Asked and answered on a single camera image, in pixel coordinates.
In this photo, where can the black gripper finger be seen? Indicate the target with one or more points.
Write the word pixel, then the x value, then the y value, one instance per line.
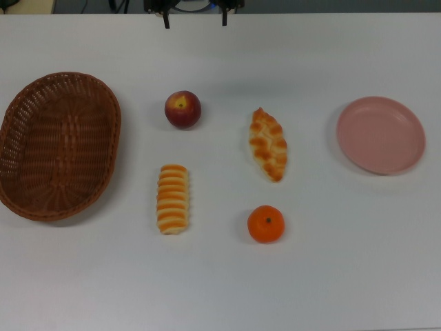
pixel 225 19
pixel 166 21

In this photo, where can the red toy apple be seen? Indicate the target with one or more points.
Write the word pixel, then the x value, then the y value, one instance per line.
pixel 182 110

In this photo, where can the braided toy bread loaf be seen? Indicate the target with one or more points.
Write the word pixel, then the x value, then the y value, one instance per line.
pixel 268 145

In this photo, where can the striped toy bread roll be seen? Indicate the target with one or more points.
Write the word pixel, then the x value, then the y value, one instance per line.
pixel 173 200

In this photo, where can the orange toy mandarin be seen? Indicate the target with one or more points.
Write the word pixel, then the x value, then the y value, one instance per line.
pixel 266 225

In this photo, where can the brown woven basket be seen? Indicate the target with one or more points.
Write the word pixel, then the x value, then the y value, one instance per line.
pixel 58 148

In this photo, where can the pink plate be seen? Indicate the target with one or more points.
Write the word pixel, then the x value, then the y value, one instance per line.
pixel 380 136

